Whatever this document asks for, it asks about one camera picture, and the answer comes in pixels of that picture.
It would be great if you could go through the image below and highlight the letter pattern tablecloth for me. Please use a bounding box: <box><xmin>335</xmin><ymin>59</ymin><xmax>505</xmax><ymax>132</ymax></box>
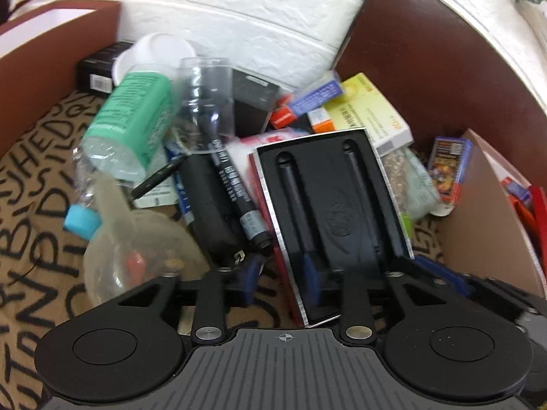
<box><xmin>0</xmin><ymin>89</ymin><xmax>446</xmax><ymax>410</ymax></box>

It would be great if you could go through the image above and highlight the white red tissue pack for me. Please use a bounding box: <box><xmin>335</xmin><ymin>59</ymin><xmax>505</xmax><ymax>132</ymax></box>
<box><xmin>227</xmin><ymin>128</ymin><xmax>309</xmax><ymax>190</ymax></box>

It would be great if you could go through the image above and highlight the seed snack bag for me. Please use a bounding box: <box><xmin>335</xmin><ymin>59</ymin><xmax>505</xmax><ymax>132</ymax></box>
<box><xmin>381</xmin><ymin>147</ymin><xmax>440</xmax><ymax>222</ymax></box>

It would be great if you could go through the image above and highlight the black barcode box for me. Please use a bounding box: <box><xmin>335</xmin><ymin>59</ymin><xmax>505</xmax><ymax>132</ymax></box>
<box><xmin>76</xmin><ymin>42</ymin><xmax>133</xmax><ymax>96</ymax></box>

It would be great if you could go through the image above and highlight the black tray red gift box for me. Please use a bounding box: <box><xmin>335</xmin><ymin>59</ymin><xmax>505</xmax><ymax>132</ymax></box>
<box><xmin>250</xmin><ymin>128</ymin><xmax>414</xmax><ymax>328</ymax></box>

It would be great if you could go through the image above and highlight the yellow medicine box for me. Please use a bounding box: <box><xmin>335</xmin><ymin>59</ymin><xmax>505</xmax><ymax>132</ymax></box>
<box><xmin>323</xmin><ymin>72</ymin><xmax>414</xmax><ymax>156</ymax></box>

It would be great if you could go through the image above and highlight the black cylindrical case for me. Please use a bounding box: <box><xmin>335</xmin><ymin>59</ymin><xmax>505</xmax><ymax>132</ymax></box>
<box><xmin>179</xmin><ymin>154</ymin><xmax>246</xmax><ymax>270</ymax></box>

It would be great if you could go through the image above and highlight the orange small box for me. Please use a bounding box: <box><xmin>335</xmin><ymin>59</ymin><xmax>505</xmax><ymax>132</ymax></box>
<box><xmin>308</xmin><ymin>107</ymin><xmax>336</xmax><ymax>133</ymax></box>

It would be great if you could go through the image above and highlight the cardboard storage box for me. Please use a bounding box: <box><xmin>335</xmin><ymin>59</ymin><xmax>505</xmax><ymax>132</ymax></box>
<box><xmin>439</xmin><ymin>129</ymin><xmax>546</xmax><ymax>298</ymax></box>

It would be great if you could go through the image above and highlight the clear plastic cup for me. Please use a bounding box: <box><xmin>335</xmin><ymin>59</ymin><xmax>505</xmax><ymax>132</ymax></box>
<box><xmin>172</xmin><ymin>56</ymin><xmax>236</xmax><ymax>154</ymax></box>

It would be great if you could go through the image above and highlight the black marker pen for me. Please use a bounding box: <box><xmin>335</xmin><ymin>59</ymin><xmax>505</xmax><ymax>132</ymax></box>
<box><xmin>197</xmin><ymin>105</ymin><xmax>272</xmax><ymax>256</ymax></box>

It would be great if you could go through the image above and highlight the colourful snack packet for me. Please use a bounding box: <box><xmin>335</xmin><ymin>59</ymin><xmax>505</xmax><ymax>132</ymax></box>
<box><xmin>427</xmin><ymin>136</ymin><xmax>473</xmax><ymax>205</ymax></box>

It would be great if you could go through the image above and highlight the thin black pen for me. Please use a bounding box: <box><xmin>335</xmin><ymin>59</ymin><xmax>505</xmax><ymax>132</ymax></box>
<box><xmin>131</xmin><ymin>155</ymin><xmax>187</xmax><ymax>200</ymax></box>

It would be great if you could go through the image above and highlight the black square box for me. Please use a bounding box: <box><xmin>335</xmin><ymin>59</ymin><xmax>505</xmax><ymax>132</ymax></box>
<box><xmin>233</xmin><ymin>69</ymin><xmax>280</xmax><ymax>138</ymax></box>

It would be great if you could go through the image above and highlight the blue medicine box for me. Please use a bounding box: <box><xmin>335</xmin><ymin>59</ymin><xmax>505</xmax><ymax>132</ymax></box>
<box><xmin>288</xmin><ymin>70</ymin><xmax>344</xmax><ymax>117</ymax></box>

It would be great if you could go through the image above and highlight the white lid container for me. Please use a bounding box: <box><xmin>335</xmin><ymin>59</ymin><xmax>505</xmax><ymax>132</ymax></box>
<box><xmin>111</xmin><ymin>32</ymin><xmax>197</xmax><ymax>86</ymax></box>

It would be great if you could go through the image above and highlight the green label plastic bottle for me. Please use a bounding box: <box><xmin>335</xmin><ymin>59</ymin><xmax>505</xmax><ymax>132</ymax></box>
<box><xmin>64</xmin><ymin>68</ymin><xmax>174</xmax><ymax>241</ymax></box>

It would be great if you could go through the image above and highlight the dark brown headboard panel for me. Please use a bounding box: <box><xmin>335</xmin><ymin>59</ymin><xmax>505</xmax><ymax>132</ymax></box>
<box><xmin>333</xmin><ymin>0</ymin><xmax>546</xmax><ymax>185</ymax></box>

